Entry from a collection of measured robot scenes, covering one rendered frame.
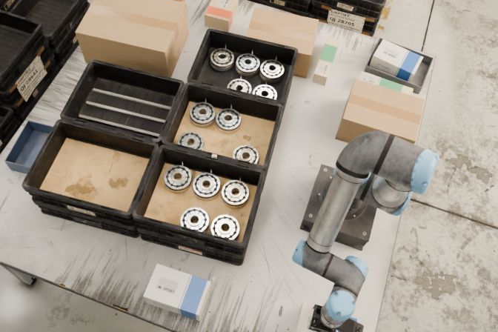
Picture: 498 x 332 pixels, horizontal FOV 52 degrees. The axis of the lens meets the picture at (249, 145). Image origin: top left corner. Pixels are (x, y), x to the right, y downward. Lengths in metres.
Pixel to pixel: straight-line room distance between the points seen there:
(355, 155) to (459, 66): 2.35
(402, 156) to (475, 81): 2.31
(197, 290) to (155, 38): 1.06
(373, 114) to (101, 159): 1.09
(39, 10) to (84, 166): 1.44
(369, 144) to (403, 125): 0.78
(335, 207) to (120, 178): 0.86
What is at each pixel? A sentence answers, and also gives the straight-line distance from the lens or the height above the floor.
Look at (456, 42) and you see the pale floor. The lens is 3.80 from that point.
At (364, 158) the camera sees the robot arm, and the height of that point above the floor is 1.39.
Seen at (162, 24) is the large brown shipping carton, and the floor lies 0.90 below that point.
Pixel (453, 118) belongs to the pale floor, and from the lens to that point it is 3.38.
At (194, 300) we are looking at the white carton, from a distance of 1.80.
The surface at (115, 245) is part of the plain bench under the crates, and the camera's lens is 1.99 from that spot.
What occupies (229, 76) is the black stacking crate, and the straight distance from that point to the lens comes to 2.18.
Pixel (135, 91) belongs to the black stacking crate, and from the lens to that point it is 2.16.
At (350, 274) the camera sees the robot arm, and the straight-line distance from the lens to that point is 1.55.
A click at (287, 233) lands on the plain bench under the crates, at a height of 0.70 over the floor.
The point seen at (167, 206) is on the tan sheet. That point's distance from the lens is 1.88.
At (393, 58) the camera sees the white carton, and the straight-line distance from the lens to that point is 2.43.
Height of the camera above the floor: 2.54
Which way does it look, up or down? 59 degrees down
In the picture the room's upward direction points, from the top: 6 degrees clockwise
